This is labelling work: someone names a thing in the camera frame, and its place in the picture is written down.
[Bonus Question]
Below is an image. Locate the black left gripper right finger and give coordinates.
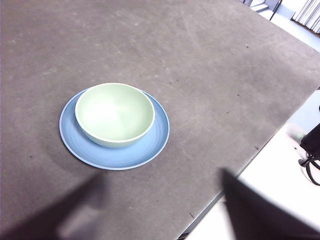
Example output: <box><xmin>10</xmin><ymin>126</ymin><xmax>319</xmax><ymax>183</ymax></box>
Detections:
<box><xmin>221</xmin><ymin>168</ymin><xmax>320</xmax><ymax>240</ymax></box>

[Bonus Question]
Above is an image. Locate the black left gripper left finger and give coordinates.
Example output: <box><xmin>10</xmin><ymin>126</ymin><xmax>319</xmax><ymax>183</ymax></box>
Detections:
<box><xmin>0</xmin><ymin>172</ymin><xmax>109</xmax><ymax>240</ymax></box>

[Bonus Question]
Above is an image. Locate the blue plate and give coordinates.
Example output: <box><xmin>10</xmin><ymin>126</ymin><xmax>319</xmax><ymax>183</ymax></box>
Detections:
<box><xmin>58</xmin><ymin>87</ymin><xmax>171</xmax><ymax>171</ymax></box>

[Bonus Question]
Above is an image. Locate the green ribbed bowl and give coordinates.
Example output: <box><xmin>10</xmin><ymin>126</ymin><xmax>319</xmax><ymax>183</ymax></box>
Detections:
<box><xmin>74</xmin><ymin>82</ymin><xmax>156</xmax><ymax>149</ymax></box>

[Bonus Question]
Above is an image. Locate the white pleated curtain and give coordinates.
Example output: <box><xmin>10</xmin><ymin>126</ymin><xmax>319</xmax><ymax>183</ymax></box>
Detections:
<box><xmin>291</xmin><ymin>0</ymin><xmax>320</xmax><ymax>35</ymax></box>

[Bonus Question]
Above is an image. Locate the dark metal chair frame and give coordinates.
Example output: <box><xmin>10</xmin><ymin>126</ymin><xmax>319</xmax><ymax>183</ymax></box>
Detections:
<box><xmin>242</xmin><ymin>0</ymin><xmax>284</xmax><ymax>21</ymax></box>

